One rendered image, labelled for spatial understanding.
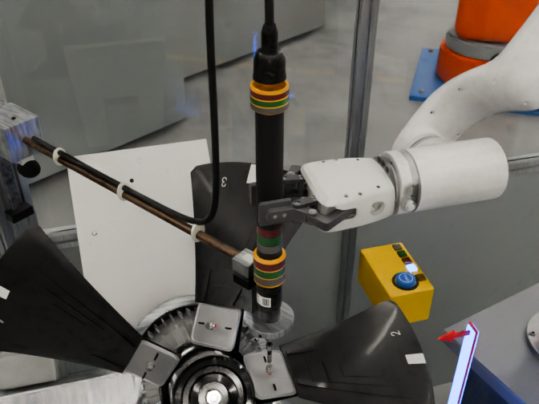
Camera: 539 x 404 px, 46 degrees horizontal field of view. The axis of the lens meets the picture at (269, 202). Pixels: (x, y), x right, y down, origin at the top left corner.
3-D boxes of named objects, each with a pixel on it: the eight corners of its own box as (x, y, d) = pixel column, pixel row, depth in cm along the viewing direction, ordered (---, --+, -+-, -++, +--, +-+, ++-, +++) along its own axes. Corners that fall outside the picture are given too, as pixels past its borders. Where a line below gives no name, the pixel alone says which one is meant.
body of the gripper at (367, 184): (403, 228, 81) (320, 243, 79) (371, 186, 89) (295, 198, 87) (411, 179, 77) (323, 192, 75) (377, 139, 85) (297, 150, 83)
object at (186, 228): (22, 144, 116) (21, 138, 115) (30, 142, 117) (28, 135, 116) (245, 268, 88) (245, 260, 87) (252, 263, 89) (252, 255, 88)
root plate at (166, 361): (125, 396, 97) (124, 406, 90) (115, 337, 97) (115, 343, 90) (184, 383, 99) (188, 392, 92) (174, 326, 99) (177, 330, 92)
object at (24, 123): (-17, 149, 122) (-29, 109, 117) (16, 135, 126) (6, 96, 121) (14, 167, 116) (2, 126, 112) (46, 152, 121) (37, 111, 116)
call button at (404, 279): (391, 278, 133) (392, 272, 132) (409, 275, 134) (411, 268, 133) (400, 291, 130) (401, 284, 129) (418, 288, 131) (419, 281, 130)
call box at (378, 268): (356, 284, 147) (359, 248, 141) (396, 276, 149) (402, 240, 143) (384, 333, 134) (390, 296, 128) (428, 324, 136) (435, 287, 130)
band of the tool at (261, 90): (242, 109, 72) (241, 85, 70) (267, 96, 75) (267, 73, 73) (272, 120, 70) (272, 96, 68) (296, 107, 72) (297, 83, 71)
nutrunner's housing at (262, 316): (250, 334, 92) (243, 25, 66) (267, 320, 95) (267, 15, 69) (271, 348, 90) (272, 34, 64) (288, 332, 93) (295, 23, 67)
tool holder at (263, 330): (224, 317, 92) (221, 265, 86) (256, 292, 96) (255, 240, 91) (272, 348, 87) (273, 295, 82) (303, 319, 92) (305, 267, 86)
